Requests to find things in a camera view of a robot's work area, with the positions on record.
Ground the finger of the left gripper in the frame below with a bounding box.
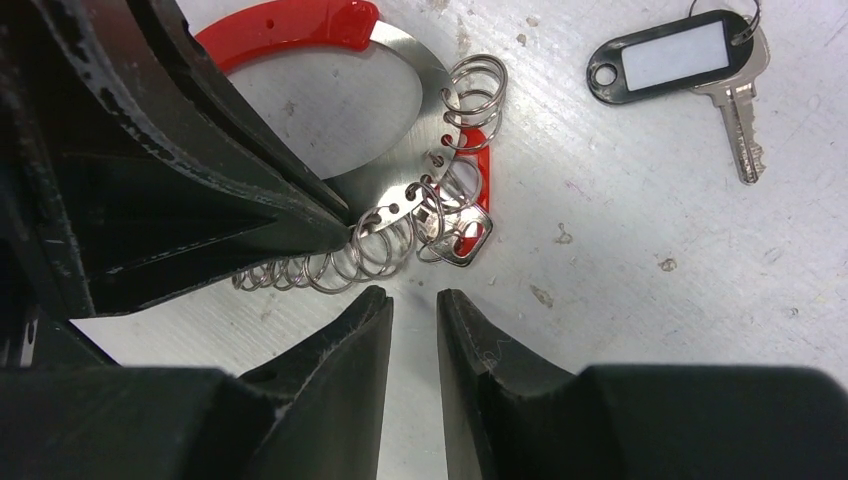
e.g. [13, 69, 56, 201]
[128, 1, 351, 224]

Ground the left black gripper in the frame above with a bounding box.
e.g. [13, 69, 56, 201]
[1, 1, 350, 367]

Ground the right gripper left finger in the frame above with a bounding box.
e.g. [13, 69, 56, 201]
[1, 286, 393, 479]

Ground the key with red tag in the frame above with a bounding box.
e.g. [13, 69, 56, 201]
[412, 146, 494, 267]

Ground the key with black tag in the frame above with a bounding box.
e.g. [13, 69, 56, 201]
[586, 2, 770, 185]

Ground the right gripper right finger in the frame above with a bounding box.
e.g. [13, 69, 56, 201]
[437, 289, 847, 479]

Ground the metal keyring organizer red handle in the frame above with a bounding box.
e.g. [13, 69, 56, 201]
[195, 0, 510, 295]

